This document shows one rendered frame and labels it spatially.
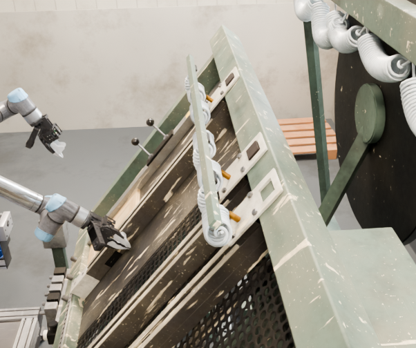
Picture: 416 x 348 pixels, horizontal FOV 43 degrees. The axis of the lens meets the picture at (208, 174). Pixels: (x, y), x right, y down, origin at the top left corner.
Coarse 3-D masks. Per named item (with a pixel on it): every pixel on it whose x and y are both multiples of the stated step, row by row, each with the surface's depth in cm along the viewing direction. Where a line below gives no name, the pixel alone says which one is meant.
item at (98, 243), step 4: (92, 224) 205; (96, 224) 205; (88, 228) 206; (92, 228) 204; (96, 228) 204; (88, 232) 205; (92, 232) 204; (96, 232) 202; (100, 232) 204; (92, 236) 203; (96, 236) 201; (100, 236) 202; (92, 240) 203; (96, 240) 200; (100, 240) 200; (92, 244) 202; (96, 244) 200; (100, 244) 199; (104, 244) 200; (96, 248) 200; (100, 248) 200
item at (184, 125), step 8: (184, 120) 233; (176, 128) 236; (184, 128) 234; (176, 136) 235; (168, 144) 237; (176, 144) 237; (160, 152) 239; (168, 152) 239; (160, 160) 241; (144, 168) 245; (152, 168) 243; (144, 176) 244; (136, 184) 246; (128, 192) 248; (120, 200) 251; (112, 208) 256; (120, 208) 252; (112, 216) 254; (88, 240) 261
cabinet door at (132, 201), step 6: (138, 192) 245; (132, 198) 244; (138, 198) 240; (126, 204) 246; (132, 204) 239; (120, 210) 250; (126, 210) 243; (114, 216) 253; (120, 216) 246; (126, 216) 238; (120, 222) 241; (90, 252) 256; (96, 252) 248; (90, 258) 250
